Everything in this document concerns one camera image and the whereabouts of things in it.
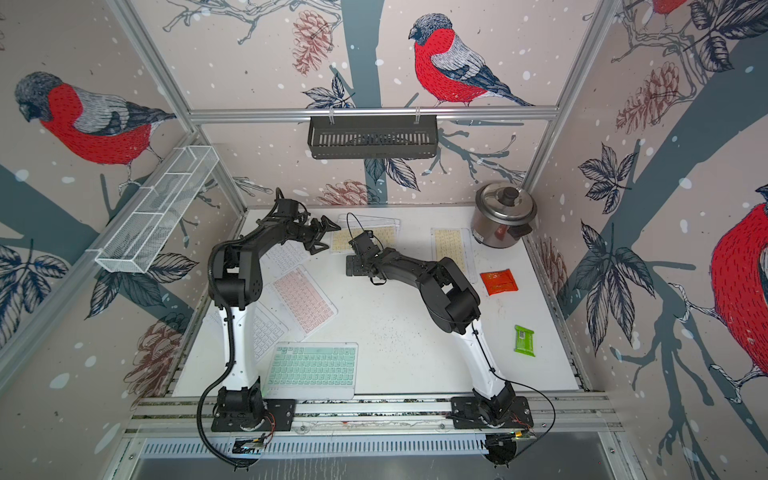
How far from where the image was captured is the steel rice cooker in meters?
0.97

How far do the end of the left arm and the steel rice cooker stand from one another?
1.74 ft

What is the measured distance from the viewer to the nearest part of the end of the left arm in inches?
36.2
